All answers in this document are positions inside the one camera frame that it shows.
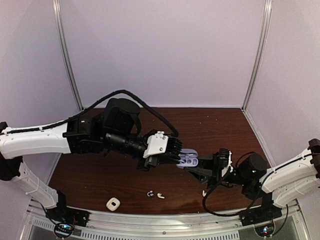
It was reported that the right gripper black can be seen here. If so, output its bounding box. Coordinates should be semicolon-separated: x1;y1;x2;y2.
183;152;248;191

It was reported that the lavender earbud charging case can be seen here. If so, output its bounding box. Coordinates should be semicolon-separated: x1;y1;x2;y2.
176;148;199;169

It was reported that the purple earbud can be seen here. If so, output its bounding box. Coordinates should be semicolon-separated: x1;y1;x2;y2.
146;190;155;198

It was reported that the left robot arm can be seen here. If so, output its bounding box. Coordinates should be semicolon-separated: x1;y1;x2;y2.
0;98;182;222

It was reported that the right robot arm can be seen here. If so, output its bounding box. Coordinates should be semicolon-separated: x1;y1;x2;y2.
178;138;320;221

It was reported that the cream white charging case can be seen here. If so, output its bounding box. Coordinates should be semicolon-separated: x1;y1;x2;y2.
106;197;121;212

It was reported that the white earbud left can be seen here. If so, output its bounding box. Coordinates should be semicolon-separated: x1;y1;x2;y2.
157;192;165;199

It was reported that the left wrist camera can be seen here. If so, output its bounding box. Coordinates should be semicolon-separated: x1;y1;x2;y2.
143;130;183;159

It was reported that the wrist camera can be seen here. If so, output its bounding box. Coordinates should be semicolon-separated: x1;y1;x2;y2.
143;130;183;159
218;148;234;177

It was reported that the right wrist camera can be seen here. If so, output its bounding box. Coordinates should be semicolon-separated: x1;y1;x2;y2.
218;148;234;177

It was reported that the right black cable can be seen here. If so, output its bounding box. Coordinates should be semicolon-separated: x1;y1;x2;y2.
202;152;266;217

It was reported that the black cable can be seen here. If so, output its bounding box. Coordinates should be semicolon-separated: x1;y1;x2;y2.
0;89;180;138
202;152;266;217

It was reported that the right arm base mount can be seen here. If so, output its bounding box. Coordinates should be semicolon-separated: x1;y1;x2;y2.
239;195;282;238

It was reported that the left black cable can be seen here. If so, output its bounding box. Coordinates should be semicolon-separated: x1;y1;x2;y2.
0;89;180;138

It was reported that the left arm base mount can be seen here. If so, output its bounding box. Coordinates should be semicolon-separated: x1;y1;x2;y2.
41;197;90;240

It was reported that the front aluminium rail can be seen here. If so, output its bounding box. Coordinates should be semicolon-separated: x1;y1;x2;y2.
22;197;308;240

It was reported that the right aluminium frame post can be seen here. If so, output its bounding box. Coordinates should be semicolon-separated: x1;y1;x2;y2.
241;0;273;112

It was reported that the aluminium frame post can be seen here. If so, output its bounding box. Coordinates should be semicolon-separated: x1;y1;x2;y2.
52;0;84;111
241;0;273;112

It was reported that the left aluminium frame post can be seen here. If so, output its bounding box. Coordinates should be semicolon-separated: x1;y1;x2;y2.
52;0;84;111

